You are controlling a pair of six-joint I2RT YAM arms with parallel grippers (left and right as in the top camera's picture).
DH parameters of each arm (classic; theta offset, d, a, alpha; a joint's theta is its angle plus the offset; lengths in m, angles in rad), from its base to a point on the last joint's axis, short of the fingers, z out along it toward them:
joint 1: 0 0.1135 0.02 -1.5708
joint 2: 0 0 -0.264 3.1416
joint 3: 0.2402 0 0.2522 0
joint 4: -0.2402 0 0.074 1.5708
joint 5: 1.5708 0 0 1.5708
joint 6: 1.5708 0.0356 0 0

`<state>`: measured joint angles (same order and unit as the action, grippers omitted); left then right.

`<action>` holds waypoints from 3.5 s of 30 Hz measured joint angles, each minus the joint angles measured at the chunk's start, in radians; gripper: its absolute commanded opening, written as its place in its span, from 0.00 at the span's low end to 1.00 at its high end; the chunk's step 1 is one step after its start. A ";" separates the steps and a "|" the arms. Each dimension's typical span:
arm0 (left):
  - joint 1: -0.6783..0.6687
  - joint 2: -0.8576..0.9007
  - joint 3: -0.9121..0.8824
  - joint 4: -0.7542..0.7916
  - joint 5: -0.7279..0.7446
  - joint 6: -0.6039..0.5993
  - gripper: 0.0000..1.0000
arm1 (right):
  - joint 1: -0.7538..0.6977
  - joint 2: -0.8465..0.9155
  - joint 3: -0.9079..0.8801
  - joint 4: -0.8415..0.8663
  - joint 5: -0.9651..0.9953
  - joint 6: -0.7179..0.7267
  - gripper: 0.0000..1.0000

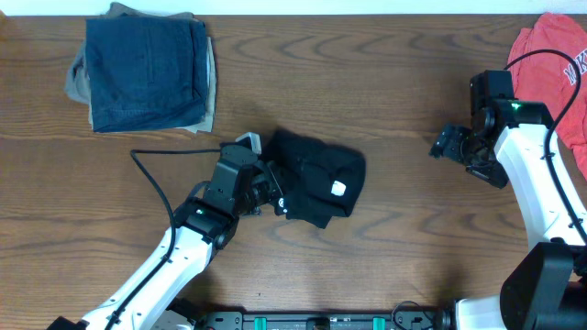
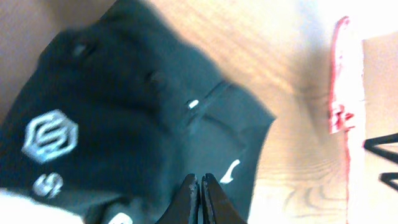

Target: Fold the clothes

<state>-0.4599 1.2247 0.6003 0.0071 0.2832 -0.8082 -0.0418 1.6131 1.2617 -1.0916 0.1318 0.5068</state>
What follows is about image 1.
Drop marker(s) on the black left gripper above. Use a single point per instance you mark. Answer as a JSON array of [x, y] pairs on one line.
[[275, 188]]

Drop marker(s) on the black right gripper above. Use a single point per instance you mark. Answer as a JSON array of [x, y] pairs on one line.
[[450, 143]]

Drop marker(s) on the black t-shirt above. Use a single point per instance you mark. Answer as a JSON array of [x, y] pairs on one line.
[[318, 181]]

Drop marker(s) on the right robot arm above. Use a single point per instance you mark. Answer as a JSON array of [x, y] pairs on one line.
[[510, 142]]

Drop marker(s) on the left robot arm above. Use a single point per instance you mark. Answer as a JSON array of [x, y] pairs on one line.
[[201, 226]]

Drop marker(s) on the red printed t-shirt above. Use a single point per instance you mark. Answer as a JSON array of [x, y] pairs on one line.
[[550, 79]]

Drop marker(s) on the folded navy blue trousers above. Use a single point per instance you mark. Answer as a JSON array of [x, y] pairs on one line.
[[147, 73]]

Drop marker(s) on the folded khaki beige trousers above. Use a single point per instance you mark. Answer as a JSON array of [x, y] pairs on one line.
[[77, 82]]

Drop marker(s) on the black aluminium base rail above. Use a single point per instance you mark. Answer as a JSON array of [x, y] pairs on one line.
[[408, 318]]

